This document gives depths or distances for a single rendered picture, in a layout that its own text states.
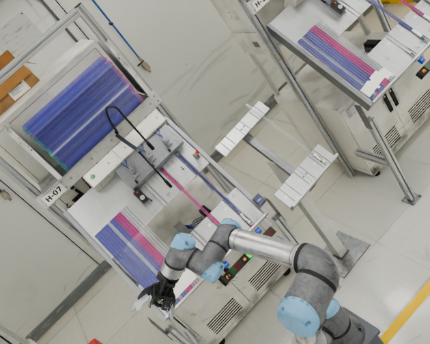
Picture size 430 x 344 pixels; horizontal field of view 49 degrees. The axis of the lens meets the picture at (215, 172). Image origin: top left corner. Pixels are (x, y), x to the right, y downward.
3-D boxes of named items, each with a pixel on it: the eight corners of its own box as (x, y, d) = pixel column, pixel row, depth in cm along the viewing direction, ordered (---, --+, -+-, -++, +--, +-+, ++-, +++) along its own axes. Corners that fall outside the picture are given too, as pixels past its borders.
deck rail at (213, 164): (267, 214, 232) (269, 211, 226) (265, 217, 232) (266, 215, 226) (167, 120, 247) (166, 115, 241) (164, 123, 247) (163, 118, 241)
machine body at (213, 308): (298, 268, 289) (246, 204, 258) (218, 355, 278) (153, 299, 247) (244, 230, 345) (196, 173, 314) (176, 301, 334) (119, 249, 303)
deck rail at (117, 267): (168, 317, 222) (166, 318, 216) (166, 321, 221) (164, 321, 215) (69, 212, 236) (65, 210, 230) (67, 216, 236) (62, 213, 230)
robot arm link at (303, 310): (335, 342, 169) (337, 281, 126) (317, 381, 163) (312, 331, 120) (304, 325, 175) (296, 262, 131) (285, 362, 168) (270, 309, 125)
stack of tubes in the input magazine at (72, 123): (144, 99, 232) (108, 56, 218) (66, 172, 223) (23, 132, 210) (136, 97, 242) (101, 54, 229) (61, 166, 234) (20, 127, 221)
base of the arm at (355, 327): (373, 330, 173) (362, 317, 168) (347, 363, 170) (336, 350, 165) (342, 311, 186) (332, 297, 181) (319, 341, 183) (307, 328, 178)
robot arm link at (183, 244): (192, 248, 153) (170, 235, 155) (181, 275, 157) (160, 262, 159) (202, 240, 160) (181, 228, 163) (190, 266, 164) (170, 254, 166)
